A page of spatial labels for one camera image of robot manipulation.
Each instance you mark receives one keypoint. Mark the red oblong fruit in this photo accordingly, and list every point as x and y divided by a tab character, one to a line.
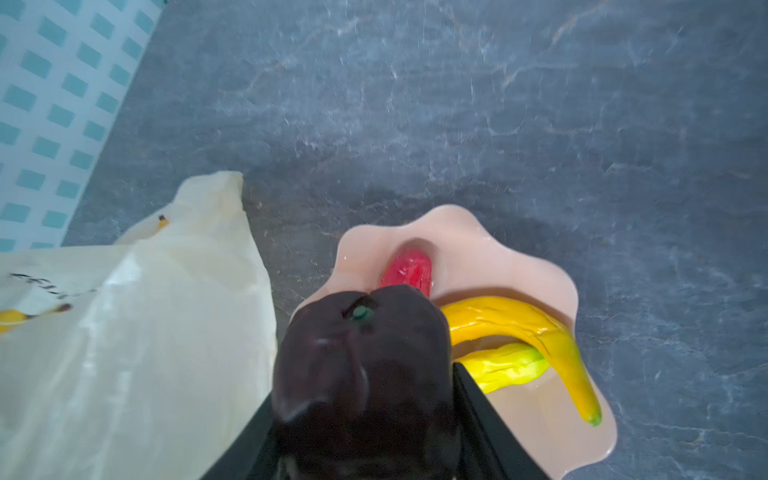
412	267

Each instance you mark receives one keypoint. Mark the banana print plastic bag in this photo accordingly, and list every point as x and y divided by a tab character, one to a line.
143	359

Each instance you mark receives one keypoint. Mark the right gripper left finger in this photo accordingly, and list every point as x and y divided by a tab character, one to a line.
254	453

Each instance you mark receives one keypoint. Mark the small yellow-green banana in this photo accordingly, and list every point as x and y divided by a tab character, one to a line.
508	365

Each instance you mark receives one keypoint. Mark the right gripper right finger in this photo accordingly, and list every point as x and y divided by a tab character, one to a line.
489	450

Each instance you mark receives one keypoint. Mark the large yellow banana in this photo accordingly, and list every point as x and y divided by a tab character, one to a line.
481	317

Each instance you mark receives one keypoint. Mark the pink wavy fruit plate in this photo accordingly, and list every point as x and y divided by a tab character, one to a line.
468	262

